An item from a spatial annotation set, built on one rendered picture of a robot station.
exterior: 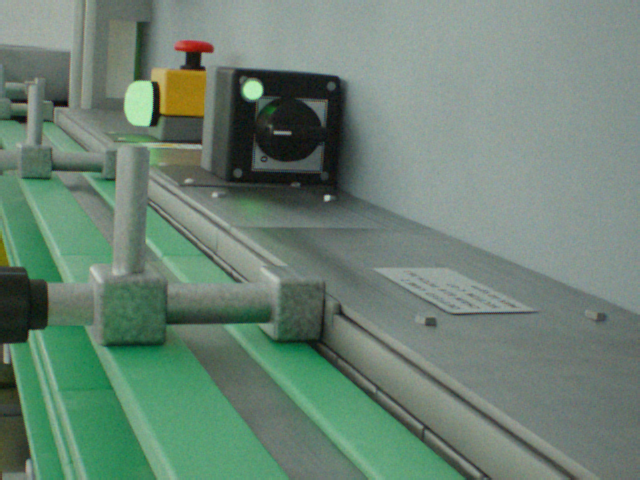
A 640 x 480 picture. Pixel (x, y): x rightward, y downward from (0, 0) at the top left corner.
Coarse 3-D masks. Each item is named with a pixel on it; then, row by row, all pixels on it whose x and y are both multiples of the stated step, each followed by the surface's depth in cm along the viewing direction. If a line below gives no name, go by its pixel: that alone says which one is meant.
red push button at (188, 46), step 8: (184, 40) 99; (192, 40) 99; (176, 48) 99; (184, 48) 99; (192, 48) 98; (200, 48) 99; (208, 48) 99; (192, 56) 100; (200, 56) 100; (192, 64) 100; (200, 64) 101
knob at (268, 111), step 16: (272, 112) 69; (288, 112) 69; (304, 112) 70; (256, 128) 70; (272, 128) 68; (288, 128) 68; (304, 128) 69; (320, 128) 69; (272, 144) 69; (288, 144) 70; (304, 144) 70; (288, 160) 70
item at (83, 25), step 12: (84, 0) 155; (72, 12) 155; (84, 12) 155; (72, 24) 156; (84, 24) 156; (72, 36) 156; (84, 36) 141; (72, 48) 156; (84, 48) 141; (72, 60) 156; (84, 60) 141; (72, 72) 157; (84, 72) 142; (72, 84) 157; (84, 84) 142; (72, 96) 157; (84, 96) 142; (84, 108) 143
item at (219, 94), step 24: (216, 72) 74; (240, 72) 70; (264, 72) 71; (288, 72) 71; (312, 72) 75; (216, 96) 74; (240, 96) 70; (264, 96) 71; (288, 96) 71; (312, 96) 72; (336, 96) 73; (216, 120) 74; (240, 120) 71; (336, 120) 73; (216, 144) 74; (240, 144) 71; (216, 168) 74; (240, 168) 71; (264, 168) 72; (288, 168) 72; (312, 168) 73
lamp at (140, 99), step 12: (132, 84) 99; (144, 84) 99; (156, 84) 99; (132, 96) 98; (144, 96) 98; (156, 96) 98; (132, 108) 98; (144, 108) 98; (156, 108) 98; (132, 120) 99; (144, 120) 99; (156, 120) 99
